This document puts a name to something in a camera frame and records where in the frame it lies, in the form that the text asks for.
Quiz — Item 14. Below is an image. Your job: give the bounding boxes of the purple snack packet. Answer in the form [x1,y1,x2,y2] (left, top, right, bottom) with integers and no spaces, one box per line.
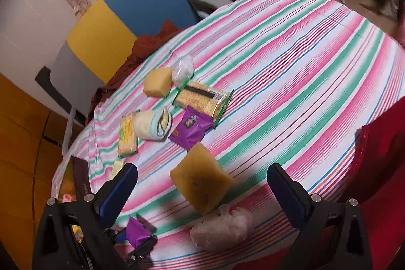
[169,106,213,151]
[126,217,152,249]

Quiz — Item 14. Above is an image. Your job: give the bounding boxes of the pinkish plastic bag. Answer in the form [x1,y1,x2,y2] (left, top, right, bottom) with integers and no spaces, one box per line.
[189,205,253,252]

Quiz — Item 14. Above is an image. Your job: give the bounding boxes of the tan sponge block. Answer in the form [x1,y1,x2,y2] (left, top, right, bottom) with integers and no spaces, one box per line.
[170,142,234,215]

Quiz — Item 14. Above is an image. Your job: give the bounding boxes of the Weidan cracker pack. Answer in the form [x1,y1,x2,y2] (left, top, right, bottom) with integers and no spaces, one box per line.
[117,112,138,158]

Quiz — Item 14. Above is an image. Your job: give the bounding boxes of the green edged cracker pack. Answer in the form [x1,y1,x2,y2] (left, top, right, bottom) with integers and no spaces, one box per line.
[172,80,234,128]

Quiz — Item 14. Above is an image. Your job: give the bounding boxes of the wooden wardrobe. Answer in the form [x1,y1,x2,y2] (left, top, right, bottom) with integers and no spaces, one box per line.
[1,77,67,269]

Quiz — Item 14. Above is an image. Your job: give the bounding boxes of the striped pink green bedsheet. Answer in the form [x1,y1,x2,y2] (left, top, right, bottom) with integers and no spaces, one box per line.
[69,0,404,269]

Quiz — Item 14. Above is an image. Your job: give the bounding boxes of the yellow sponge block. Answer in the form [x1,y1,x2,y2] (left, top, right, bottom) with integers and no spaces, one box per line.
[144,67,172,98]

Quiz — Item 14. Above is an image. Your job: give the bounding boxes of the clear bag white contents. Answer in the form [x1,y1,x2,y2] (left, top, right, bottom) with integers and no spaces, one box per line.
[172,55,194,88]

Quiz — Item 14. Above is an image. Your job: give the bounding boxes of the grey yellow blue chair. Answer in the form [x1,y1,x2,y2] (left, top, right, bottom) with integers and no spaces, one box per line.
[36,0,231,155]

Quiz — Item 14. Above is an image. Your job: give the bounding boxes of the dark red garment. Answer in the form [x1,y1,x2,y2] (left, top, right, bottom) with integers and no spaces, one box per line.
[85,20,184,125]

